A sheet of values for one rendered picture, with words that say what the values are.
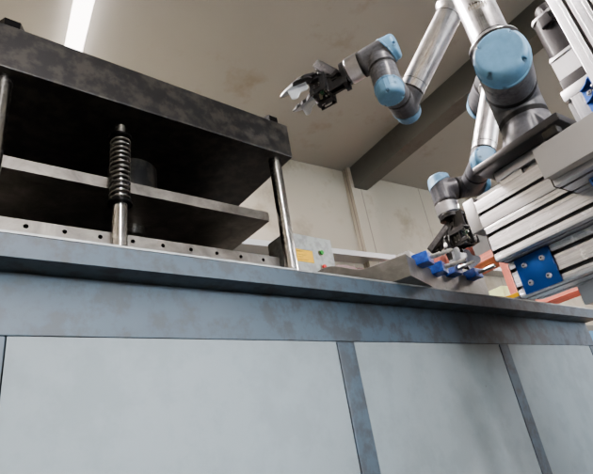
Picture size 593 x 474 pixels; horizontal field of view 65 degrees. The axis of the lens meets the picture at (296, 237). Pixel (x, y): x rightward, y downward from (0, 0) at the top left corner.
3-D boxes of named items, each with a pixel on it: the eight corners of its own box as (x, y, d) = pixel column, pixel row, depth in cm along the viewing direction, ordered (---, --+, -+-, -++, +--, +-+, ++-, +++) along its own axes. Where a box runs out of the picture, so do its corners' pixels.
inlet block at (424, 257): (458, 261, 111) (452, 242, 113) (452, 257, 107) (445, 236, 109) (408, 279, 117) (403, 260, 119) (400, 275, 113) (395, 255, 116)
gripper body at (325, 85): (307, 96, 133) (344, 75, 128) (304, 76, 138) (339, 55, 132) (320, 112, 139) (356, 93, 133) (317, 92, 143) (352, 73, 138)
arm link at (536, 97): (551, 119, 118) (532, 80, 123) (545, 91, 107) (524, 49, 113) (503, 140, 123) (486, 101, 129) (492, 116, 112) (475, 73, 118)
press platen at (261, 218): (269, 221, 221) (268, 212, 223) (-1, 165, 155) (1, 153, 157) (202, 275, 269) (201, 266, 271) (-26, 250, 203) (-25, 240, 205)
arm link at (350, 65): (353, 47, 131) (365, 66, 137) (339, 55, 133) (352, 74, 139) (357, 64, 127) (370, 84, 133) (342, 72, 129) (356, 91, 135)
